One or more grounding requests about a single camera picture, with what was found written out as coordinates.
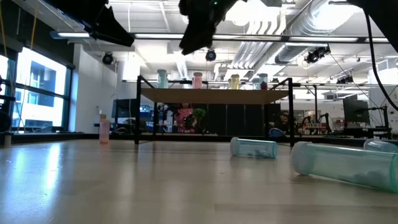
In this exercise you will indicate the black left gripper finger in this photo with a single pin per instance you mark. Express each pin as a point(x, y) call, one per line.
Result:
point(113, 31)

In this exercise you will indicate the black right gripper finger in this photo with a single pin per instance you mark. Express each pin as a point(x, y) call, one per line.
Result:
point(199, 34)

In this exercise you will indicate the salmon medicine bottle white cap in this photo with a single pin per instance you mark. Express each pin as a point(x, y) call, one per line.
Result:
point(104, 132)
point(197, 81)

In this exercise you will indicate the teal medicine bottle white cap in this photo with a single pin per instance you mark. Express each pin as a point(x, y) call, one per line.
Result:
point(342, 165)
point(162, 79)

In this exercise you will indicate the blue medicine bottle white cap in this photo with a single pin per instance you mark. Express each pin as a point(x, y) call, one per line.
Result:
point(255, 84)
point(253, 148)

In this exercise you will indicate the clear bottle with red pills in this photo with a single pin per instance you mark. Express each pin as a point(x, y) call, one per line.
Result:
point(263, 85)

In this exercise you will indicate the black background robot arm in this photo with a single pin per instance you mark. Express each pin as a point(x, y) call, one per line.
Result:
point(325, 115)

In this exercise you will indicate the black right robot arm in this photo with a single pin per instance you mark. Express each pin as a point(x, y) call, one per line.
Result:
point(385, 18)

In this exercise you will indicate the black ceiling spotlight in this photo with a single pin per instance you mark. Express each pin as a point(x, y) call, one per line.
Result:
point(107, 59)
point(211, 56)

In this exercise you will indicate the green leafy plant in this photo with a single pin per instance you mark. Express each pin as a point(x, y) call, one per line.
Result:
point(199, 114)

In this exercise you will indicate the large black framed window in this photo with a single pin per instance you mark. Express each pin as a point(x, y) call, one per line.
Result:
point(40, 77)

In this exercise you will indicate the small cardboard box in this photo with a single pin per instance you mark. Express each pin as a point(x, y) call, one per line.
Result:
point(102, 116)

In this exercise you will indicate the person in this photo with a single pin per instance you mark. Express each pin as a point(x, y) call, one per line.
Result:
point(183, 119)

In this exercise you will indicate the overhead light bar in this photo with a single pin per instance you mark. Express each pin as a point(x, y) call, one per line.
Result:
point(311, 39)

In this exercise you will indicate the black track light cluster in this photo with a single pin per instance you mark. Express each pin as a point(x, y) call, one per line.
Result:
point(345, 80)
point(315, 56)

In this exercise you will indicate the blue round object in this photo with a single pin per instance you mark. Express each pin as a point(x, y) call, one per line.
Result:
point(276, 133)

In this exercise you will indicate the black computer monitor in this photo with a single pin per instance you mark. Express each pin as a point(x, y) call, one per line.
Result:
point(356, 111)

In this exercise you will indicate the black background desk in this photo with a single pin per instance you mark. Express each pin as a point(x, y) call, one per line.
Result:
point(367, 132)

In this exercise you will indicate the clear vial far right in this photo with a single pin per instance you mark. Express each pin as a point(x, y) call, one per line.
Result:
point(381, 145)

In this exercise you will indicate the wooden shelf black metal frame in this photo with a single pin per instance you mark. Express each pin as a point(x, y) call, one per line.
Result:
point(211, 96)

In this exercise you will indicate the dark wall screen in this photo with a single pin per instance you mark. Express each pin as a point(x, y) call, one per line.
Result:
point(121, 109)

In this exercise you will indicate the silver ventilation duct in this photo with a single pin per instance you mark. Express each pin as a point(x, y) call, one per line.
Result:
point(289, 53)

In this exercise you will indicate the black partition wall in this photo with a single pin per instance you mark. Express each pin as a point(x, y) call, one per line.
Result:
point(236, 119)

